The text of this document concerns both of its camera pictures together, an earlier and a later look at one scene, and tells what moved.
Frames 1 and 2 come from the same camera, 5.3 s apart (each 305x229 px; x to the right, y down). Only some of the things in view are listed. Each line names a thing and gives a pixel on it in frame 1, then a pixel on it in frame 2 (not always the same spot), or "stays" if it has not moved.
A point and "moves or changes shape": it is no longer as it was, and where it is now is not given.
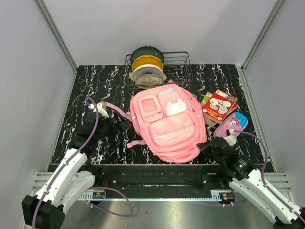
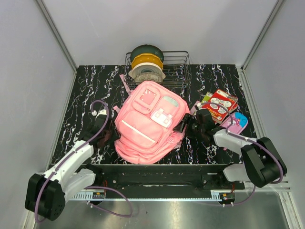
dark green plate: [146, 50] stays
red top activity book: [218, 106] stays
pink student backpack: [168, 120] moves or changes shape
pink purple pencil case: [237, 121] stays
